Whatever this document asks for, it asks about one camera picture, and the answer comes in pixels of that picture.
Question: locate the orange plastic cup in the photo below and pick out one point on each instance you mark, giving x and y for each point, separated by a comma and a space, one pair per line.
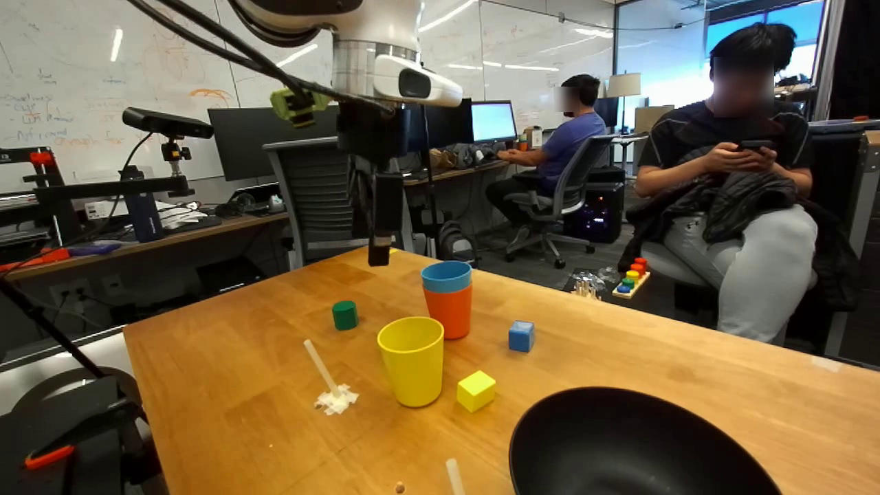
450, 316

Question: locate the white shade table lamp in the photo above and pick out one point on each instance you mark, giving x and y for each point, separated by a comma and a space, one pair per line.
625, 87

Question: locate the seated person grey trousers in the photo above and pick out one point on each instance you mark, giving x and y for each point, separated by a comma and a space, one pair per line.
745, 228

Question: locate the colourful stacking toy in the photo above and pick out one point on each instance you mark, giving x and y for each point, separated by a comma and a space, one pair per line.
635, 278

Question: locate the black bowl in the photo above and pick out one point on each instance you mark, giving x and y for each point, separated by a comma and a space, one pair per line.
635, 450

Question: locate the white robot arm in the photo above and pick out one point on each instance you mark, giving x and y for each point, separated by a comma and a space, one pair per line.
368, 36

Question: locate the large dark monitor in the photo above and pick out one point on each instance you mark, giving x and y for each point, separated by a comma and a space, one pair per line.
250, 142

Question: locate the yellow-green wrist camera box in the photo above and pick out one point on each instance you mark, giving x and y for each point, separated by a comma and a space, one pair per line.
298, 106

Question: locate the yellow cube block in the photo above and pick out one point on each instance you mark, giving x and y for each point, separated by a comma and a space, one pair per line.
476, 391

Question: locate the black camera on stand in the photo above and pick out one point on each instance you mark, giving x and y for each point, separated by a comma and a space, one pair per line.
167, 121

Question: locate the black tripod leg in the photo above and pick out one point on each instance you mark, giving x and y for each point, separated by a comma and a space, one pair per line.
50, 325

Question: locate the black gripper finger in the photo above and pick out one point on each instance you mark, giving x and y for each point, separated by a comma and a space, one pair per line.
361, 195
386, 215

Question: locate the black swivel office chair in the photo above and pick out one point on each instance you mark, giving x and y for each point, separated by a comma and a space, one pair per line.
574, 193

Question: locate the green cylinder block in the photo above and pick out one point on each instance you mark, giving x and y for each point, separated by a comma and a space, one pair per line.
346, 316

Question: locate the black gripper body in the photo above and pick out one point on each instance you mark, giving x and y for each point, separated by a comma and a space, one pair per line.
372, 138

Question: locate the blue plastic cup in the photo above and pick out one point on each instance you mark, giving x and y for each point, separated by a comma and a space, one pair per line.
446, 275

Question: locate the grey mesh office chair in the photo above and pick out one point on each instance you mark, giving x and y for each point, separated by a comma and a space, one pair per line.
318, 195

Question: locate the dark office chair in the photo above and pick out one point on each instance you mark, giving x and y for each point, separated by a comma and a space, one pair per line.
849, 228

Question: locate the blue cube block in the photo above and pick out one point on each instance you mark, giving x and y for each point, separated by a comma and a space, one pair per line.
520, 337

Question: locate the black frame red clamps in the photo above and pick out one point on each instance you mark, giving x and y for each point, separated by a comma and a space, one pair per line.
57, 189

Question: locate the person in blue shirt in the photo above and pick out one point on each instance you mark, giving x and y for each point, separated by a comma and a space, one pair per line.
567, 138

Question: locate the lit computer monitor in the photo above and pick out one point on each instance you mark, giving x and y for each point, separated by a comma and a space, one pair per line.
494, 121

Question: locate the yellow plastic cup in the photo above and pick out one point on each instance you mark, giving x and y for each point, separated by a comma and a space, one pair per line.
415, 367

